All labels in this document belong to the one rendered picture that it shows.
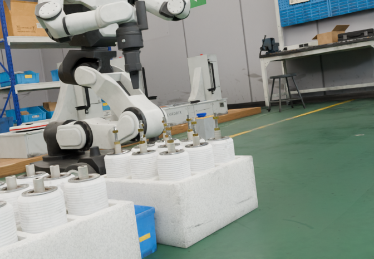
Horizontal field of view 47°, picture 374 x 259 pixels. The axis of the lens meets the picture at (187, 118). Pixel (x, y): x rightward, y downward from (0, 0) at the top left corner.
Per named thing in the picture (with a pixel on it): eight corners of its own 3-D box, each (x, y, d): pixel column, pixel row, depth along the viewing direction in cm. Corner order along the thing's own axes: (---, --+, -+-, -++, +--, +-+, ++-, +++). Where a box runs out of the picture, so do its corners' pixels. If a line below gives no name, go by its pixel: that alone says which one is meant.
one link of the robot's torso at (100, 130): (62, 124, 200) (131, 105, 169) (96, 118, 215) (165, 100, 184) (69, 157, 200) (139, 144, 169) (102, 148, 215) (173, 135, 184)
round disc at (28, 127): (2, 133, 341) (1, 127, 341) (36, 128, 365) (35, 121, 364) (22, 132, 322) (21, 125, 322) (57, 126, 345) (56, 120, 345)
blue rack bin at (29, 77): (-2, 88, 625) (-4, 73, 623) (22, 86, 654) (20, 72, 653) (17, 84, 594) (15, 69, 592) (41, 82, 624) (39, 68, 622)
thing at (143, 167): (129, 214, 134) (122, 156, 133) (148, 204, 142) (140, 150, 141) (155, 215, 129) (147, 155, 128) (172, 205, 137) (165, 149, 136)
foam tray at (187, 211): (96, 232, 143) (88, 179, 142) (173, 199, 172) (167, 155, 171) (186, 249, 118) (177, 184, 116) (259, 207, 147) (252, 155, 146)
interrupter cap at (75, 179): (61, 183, 102) (60, 180, 102) (87, 175, 108) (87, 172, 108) (80, 184, 97) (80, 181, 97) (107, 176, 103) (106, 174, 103)
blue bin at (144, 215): (65, 248, 131) (59, 209, 130) (94, 235, 139) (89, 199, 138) (133, 264, 112) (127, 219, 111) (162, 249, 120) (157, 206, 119)
